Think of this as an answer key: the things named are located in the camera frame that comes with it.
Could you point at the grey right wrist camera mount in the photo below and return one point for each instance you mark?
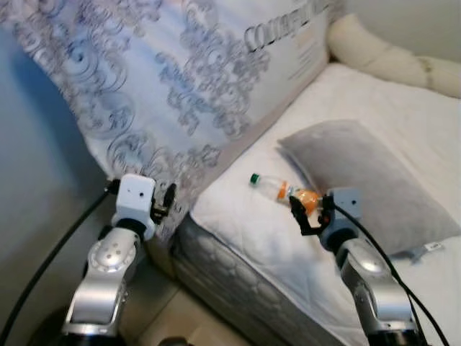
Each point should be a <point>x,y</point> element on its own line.
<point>344,202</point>

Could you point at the white quilted bed mattress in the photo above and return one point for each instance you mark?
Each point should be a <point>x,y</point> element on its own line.
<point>374,101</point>

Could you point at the patterned upright mattress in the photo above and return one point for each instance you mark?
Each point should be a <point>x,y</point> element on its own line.
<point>144,72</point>

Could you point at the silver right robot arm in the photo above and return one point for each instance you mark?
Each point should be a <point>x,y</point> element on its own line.
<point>367,274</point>

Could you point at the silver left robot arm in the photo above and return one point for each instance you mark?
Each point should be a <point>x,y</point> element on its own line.
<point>108,259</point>

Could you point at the cream bolster pillow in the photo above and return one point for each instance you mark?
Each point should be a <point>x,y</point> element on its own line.
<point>367,50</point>

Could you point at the grey pillow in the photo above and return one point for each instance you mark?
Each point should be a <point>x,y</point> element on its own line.
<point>360,173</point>

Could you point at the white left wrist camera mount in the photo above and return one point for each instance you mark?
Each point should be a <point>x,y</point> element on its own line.
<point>135,196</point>

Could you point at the plastic bottle orange label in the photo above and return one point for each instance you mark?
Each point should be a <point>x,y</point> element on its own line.
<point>270,187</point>

